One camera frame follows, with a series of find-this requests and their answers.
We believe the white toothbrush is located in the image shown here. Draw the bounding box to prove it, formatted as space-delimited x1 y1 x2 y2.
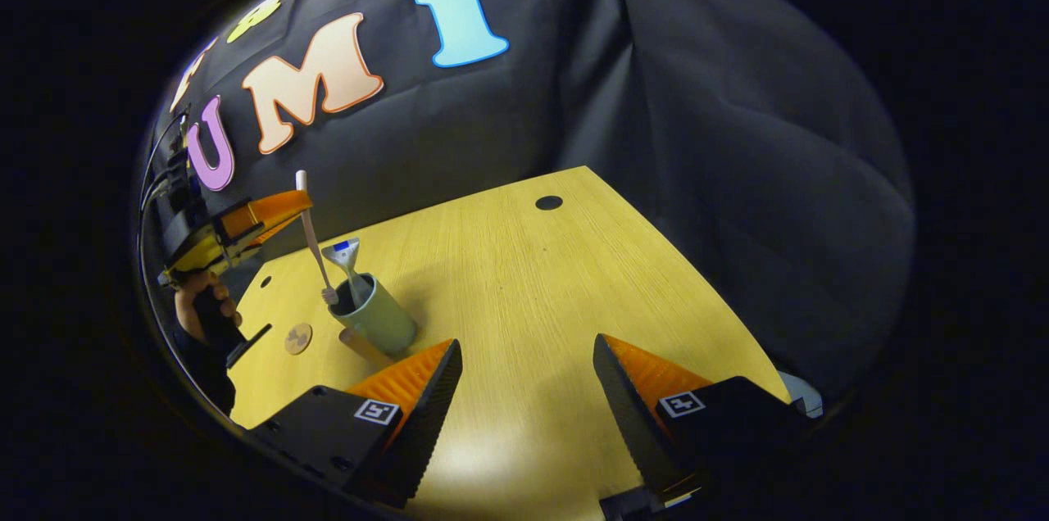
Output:
294 169 340 306

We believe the white object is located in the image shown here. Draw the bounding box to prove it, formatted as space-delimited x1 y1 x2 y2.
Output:
778 371 824 418

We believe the wooden desktop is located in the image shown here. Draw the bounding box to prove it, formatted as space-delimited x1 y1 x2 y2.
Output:
227 165 792 521

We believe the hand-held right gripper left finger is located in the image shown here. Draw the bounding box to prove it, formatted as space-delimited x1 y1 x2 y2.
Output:
245 338 465 509

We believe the white toothpaste tube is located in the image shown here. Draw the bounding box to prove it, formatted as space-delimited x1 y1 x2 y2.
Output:
320 238 375 309

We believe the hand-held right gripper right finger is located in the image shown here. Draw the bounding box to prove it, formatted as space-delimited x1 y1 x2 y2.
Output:
592 332 809 506

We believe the black backdrop cloth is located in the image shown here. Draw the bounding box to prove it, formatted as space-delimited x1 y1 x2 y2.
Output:
148 0 915 411

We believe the light blue cup wooden handle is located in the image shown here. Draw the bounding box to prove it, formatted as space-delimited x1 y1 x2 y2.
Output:
327 271 420 367

